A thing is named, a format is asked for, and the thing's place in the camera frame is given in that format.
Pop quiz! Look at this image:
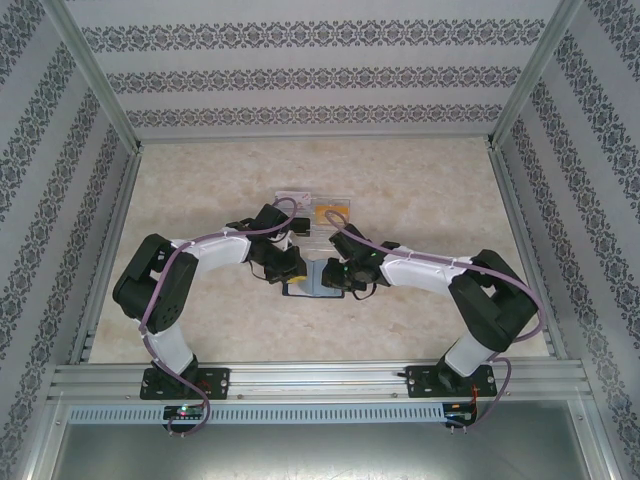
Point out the circuit board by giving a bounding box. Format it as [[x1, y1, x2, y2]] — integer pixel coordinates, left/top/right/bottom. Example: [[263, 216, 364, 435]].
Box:
[[163, 404, 206, 422], [446, 402, 479, 424]]

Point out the navy blue card holder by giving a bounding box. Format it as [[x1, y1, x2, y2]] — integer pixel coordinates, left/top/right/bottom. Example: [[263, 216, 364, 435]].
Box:
[[282, 258, 346, 300]]

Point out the grey sheet metal panel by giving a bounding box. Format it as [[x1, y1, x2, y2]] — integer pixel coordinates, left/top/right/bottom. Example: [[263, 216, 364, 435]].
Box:
[[47, 422, 614, 480]]

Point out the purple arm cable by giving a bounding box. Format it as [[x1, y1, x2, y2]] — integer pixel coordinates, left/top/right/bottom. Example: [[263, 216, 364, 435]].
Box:
[[138, 197, 301, 437], [323, 208, 546, 437]]

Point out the aluminium mounting rail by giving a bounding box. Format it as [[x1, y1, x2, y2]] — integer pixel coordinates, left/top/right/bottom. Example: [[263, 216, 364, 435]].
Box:
[[49, 362, 591, 402]]

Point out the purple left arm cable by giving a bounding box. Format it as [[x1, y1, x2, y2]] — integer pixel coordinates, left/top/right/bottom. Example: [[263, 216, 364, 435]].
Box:
[[138, 197, 301, 437]]

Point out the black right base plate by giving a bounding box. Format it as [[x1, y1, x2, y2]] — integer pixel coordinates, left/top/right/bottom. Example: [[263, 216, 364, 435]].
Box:
[[405, 364, 497, 400]]

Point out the grey slotted cable duct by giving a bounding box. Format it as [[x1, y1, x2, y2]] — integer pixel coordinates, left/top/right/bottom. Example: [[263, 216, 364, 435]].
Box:
[[67, 403, 446, 425]]

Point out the left circuit board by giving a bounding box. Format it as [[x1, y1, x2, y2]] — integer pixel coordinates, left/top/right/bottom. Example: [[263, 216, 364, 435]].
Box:
[[163, 404, 206, 422]]

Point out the right circuit board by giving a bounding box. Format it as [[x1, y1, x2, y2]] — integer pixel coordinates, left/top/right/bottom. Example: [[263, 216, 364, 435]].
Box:
[[446, 402, 479, 424]]

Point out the aluminium frame post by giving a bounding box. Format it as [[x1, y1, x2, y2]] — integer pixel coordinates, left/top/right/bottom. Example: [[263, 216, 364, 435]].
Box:
[[484, 0, 586, 151], [39, 0, 146, 154]]

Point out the aluminium side rail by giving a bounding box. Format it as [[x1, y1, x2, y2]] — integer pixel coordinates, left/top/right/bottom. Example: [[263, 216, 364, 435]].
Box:
[[485, 144, 569, 364], [67, 147, 144, 366]]

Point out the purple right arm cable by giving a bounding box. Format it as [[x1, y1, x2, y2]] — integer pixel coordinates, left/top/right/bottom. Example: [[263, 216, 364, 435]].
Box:
[[323, 208, 546, 437]]

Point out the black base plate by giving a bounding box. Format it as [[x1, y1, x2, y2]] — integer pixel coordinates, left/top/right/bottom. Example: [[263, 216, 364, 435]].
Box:
[[139, 367, 231, 401], [405, 364, 497, 400]]

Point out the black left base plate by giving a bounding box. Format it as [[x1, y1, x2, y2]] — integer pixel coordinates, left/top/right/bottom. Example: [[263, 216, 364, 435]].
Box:
[[139, 367, 231, 401]]

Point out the orange credit card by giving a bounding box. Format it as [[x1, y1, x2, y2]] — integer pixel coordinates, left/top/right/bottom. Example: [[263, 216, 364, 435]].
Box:
[[315, 198, 351, 221]]

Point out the clear acrylic card tray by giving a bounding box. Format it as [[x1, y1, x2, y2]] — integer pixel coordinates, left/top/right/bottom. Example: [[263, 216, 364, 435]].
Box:
[[272, 188, 355, 261]]

